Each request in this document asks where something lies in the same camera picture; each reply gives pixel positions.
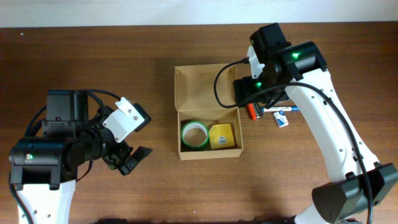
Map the brown cardboard box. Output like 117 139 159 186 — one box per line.
174 64 244 161

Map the green tape roll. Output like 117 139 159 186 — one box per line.
180 121 210 149

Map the black right camera cable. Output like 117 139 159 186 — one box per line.
213 57 374 224

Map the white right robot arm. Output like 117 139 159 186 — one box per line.
233 23 397 223

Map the yellow spiral notepad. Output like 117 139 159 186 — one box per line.
209 123 235 150

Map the blue white whiteboard marker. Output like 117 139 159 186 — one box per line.
262 106 300 112

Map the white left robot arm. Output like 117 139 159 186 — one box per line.
9 89 152 223

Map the white blue staples box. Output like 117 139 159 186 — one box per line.
273 111 289 128

